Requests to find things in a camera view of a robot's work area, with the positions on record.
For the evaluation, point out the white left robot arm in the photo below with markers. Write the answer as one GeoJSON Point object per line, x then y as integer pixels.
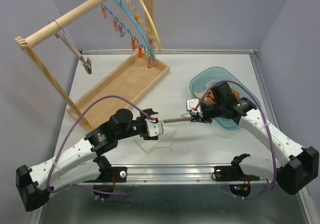
{"type": "Point", "coordinates": [84, 161]}

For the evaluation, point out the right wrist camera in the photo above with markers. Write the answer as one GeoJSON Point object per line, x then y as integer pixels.
{"type": "Point", "coordinates": [193, 107]}

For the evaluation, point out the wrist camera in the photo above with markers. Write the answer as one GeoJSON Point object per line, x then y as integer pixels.
{"type": "Point", "coordinates": [154, 128]}
{"type": "Point", "coordinates": [193, 107]}

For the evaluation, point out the aluminium mounting rail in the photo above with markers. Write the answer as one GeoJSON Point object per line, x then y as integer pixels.
{"type": "Point", "coordinates": [172, 173]}

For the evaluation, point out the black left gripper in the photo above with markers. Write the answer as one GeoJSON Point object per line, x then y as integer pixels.
{"type": "Point", "coordinates": [145, 113]}

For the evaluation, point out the wooden clamp hanger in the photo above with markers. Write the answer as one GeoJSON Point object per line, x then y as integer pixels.
{"type": "Point", "coordinates": [183, 118]}
{"type": "Point", "coordinates": [85, 62]}

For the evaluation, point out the brown underwear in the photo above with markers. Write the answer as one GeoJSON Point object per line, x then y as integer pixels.
{"type": "Point", "coordinates": [210, 99]}

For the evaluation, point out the beige underwear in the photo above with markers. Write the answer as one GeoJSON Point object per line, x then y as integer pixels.
{"type": "Point", "coordinates": [200, 94]}

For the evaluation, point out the yellow plastic clip hanger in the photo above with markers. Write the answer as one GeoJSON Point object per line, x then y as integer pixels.
{"type": "Point", "coordinates": [148, 22]}

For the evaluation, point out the wooden clothes rack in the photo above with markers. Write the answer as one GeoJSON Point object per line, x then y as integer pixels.
{"type": "Point", "coordinates": [133, 79]}

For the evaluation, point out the blue plastic tub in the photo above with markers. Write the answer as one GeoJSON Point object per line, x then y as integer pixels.
{"type": "Point", "coordinates": [211, 76]}

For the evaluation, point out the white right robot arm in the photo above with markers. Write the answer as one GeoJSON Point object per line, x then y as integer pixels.
{"type": "Point", "coordinates": [292, 166]}

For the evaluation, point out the white underwear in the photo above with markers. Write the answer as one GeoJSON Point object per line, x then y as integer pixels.
{"type": "Point", "coordinates": [164, 141]}

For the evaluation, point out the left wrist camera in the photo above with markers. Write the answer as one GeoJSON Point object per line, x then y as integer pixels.
{"type": "Point", "coordinates": [154, 128]}

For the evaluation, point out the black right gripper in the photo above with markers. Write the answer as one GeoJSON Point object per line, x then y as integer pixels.
{"type": "Point", "coordinates": [204, 119]}

